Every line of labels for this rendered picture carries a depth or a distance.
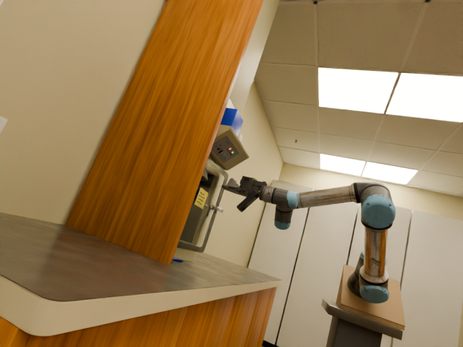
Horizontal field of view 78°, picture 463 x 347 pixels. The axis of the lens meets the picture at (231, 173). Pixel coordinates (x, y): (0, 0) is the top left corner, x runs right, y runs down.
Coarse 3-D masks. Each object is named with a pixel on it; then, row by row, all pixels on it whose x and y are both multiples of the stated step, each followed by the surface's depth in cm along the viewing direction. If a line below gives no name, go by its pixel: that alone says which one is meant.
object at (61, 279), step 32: (0, 224) 69; (32, 224) 86; (0, 256) 43; (32, 256) 49; (64, 256) 57; (96, 256) 68; (128, 256) 85; (0, 288) 35; (32, 288) 34; (64, 288) 38; (96, 288) 43; (128, 288) 48; (160, 288) 56; (192, 288) 67; (224, 288) 88; (256, 288) 134; (32, 320) 32; (64, 320) 34; (96, 320) 39
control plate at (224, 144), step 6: (222, 138) 118; (228, 138) 120; (216, 144) 119; (222, 144) 121; (228, 144) 123; (216, 150) 123; (228, 150) 128; (234, 150) 130; (222, 156) 130; (228, 156) 132
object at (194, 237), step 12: (216, 168) 130; (204, 180) 123; (216, 180) 132; (216, 192) 134; (192, 204) 118; (204, 204) 126; (216, 204) 136; (192, 216) 119; (204, 216) 128; (192, 228) 121; (204, 228) 129; (180, 240) 114; (192, 240) 123; (204, 240) 131
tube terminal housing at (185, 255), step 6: (228, 102) 134; (234, 108) 142; (210, 156) 128; (216, 162) 136; (222, 168) 143; (180, 252) 121; (186, 252) 126; (192, 252) 132; (180, 258) 122; (186, 258) 127; (192, 258) 133
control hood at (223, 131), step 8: (224, 128) 115; (232, 128) 116; (216, 136) 115; (224, 136) 117; (232, 136) 120; (240, 144) 129; (240, 152) 134; (216, 160) 133; (232, 160) 138; (240, 160) 141; (224, 168) 142
